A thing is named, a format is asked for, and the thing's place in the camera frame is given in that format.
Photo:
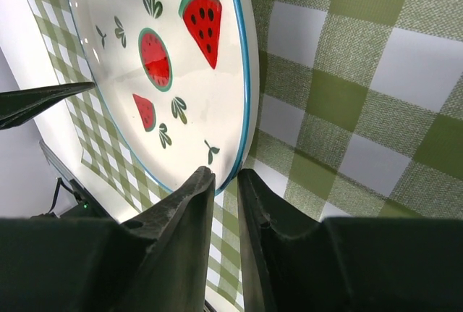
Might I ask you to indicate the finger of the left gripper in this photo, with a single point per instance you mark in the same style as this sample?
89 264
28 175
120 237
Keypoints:
20 106

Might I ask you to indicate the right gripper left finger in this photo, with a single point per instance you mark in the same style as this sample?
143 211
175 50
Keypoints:
156 261

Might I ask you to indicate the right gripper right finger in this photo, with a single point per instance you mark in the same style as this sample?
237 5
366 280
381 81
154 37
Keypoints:
291 262

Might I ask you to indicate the white plate with strawberries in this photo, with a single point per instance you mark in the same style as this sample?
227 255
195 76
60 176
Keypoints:
180 79

